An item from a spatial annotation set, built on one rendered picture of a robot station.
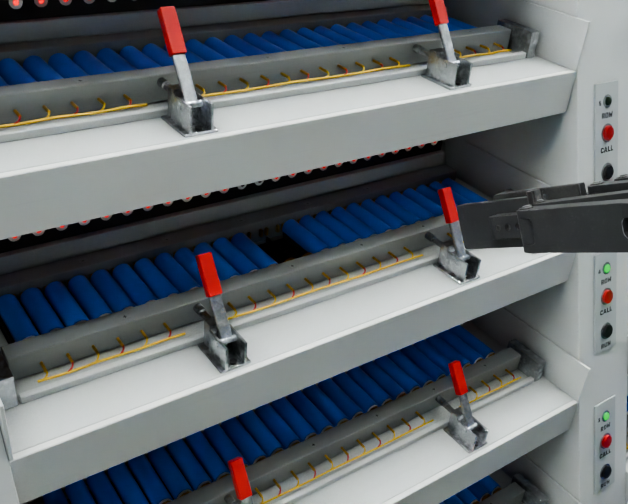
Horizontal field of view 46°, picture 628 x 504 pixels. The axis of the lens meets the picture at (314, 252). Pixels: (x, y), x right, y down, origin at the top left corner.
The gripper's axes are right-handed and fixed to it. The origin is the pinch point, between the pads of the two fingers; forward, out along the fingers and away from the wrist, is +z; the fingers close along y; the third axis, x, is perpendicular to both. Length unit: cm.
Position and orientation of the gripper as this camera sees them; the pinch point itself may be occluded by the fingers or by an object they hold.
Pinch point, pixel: (521, 217)
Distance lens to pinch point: 49.7
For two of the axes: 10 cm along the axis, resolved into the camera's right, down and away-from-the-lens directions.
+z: -5.3, 0.3, 8.5
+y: 8.2, -2.4, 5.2
